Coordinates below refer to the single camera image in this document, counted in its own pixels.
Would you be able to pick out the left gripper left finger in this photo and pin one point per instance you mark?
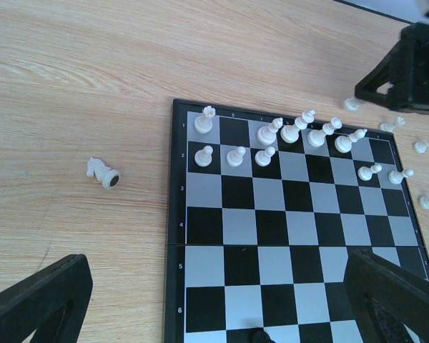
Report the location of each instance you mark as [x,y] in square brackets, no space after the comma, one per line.
[48,306]

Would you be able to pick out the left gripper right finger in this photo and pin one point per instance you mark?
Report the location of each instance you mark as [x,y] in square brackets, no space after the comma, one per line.
[386,300]

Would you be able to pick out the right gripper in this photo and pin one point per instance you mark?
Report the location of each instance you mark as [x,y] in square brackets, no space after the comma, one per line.
[400,82]

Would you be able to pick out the white rook piece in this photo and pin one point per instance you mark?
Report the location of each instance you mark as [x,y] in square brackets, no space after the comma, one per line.
[353,104]

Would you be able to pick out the white bishop piece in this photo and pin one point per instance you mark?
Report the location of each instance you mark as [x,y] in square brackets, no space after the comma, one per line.
[344,143]

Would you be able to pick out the black piece on board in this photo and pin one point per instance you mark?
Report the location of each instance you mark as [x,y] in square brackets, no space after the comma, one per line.
[260,336]

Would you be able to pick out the white knight lying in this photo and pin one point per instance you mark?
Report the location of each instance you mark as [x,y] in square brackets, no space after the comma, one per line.
[107,176]

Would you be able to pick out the black white chessboard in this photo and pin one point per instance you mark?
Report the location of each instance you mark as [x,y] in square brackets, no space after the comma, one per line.
[266,247]

